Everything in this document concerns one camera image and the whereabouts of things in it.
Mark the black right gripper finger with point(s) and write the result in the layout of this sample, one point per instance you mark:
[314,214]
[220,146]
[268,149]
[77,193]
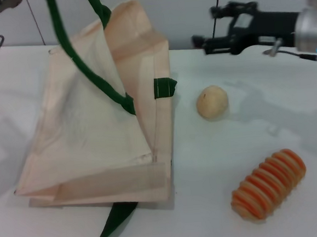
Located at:
[235,8]
[215,44]

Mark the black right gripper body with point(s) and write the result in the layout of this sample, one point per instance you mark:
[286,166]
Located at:
[272,24]

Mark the beige round toy fruit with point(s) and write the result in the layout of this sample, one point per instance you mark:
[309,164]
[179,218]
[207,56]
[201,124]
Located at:
[212,103]

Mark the orange striped toy bread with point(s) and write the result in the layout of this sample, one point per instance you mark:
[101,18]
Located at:
[270,183]

